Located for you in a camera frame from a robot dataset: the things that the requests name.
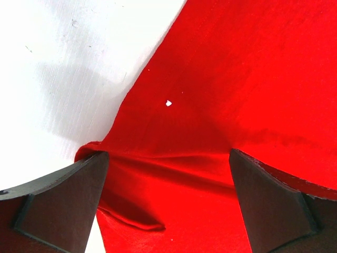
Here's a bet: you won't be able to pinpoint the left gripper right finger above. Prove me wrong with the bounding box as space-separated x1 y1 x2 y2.
229 149 336 252

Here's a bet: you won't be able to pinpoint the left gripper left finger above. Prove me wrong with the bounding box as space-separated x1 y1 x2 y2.
1 152 109 252

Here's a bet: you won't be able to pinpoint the red t shirt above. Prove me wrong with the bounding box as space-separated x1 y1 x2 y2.
75 1 336 252

